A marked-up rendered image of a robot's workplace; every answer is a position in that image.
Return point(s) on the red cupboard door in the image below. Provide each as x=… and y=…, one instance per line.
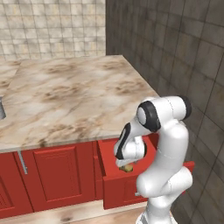
x=58, y=175
x=11, y=189

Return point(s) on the red open drawer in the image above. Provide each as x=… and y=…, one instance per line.
x=116, y=186

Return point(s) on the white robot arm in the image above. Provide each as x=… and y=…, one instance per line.
x=170, y=151

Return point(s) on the yellow sponge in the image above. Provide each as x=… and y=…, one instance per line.
x=126, y=168

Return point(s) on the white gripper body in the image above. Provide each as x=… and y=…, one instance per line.
x=128, y=162

